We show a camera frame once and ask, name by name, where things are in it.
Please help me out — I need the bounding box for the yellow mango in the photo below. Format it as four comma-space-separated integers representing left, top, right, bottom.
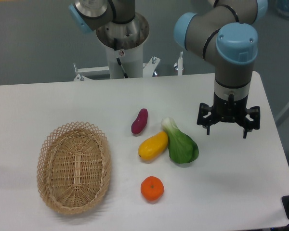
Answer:
138, 131, 168, 161

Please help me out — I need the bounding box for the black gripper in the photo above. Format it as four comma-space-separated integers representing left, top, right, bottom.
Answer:
197, 92, 261, 139

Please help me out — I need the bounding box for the blue bag in corner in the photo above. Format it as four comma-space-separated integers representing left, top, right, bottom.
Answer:
275, 0, 289, 20

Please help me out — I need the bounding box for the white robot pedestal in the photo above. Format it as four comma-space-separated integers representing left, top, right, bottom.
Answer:
73, 44, 161, 81

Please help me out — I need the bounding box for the orange mandarin fruit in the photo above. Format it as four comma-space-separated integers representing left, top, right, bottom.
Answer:
140, 176, 164, 201

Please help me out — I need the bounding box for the black cable on pedestal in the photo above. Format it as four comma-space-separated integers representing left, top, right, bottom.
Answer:
113, 38, 130, 79

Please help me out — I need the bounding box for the woven wicker basket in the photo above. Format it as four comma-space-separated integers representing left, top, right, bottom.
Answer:
37, 122, 111, 215

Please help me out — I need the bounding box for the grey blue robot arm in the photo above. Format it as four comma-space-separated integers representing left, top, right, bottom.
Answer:
69, 0, 268, 133

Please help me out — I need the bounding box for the green bok choy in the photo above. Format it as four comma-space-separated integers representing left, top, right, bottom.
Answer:
161, 117, 199, 164

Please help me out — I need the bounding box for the purple sweet potato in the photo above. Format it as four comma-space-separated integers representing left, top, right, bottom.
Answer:
131, 108, 148, 135

